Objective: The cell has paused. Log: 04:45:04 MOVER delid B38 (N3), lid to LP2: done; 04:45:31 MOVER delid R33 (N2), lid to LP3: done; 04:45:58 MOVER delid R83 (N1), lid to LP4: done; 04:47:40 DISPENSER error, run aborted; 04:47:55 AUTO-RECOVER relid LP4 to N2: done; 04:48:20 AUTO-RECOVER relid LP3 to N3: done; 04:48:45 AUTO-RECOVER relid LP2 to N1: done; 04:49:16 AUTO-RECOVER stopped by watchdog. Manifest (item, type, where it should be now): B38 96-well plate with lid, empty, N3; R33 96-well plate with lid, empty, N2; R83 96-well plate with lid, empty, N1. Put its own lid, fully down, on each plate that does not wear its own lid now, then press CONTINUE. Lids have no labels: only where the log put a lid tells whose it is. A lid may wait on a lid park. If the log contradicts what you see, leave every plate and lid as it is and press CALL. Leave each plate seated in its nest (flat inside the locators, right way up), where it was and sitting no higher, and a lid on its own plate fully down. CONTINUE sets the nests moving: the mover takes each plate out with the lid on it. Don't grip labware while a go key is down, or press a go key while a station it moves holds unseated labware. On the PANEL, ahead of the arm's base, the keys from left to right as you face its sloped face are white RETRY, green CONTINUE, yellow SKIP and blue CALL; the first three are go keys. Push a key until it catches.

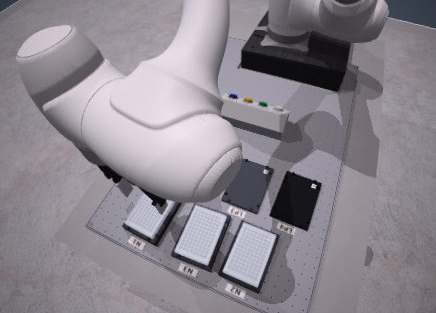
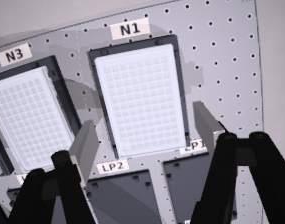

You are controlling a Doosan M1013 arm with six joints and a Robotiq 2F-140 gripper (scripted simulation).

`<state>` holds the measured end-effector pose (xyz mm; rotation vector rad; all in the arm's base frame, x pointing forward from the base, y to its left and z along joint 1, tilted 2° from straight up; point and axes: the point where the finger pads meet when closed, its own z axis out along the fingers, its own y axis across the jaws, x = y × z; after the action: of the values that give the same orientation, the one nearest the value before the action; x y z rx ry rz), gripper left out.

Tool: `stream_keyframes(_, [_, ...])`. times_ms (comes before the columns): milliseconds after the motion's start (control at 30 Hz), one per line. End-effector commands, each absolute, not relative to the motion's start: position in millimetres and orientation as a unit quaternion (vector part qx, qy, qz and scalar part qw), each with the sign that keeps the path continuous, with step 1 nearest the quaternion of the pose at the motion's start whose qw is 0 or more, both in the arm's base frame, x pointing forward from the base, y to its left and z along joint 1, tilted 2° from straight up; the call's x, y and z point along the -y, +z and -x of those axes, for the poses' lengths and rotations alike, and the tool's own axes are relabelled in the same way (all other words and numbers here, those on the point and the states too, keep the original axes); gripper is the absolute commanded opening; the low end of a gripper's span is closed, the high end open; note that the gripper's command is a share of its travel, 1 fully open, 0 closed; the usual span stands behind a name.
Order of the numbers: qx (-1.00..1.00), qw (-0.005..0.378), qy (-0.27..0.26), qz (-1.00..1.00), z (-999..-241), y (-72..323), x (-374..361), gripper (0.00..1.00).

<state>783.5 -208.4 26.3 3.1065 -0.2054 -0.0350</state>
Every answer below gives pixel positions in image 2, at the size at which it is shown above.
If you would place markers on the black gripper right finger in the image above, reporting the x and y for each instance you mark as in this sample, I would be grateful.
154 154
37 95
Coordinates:
266 165

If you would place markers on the grey perforated base plate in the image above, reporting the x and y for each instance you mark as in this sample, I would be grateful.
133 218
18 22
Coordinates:
221 60

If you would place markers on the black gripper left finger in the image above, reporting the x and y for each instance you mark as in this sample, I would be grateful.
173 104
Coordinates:
36 199

